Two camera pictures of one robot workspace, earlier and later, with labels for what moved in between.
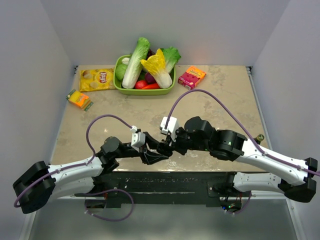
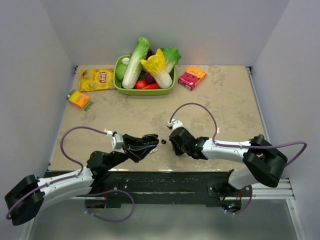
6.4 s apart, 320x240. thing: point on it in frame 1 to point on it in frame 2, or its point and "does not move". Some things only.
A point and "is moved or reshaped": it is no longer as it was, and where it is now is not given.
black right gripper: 175,144 does not move
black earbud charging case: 163,147 is moved or reshaped
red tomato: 140,84 does not move
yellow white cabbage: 155,64 does not move
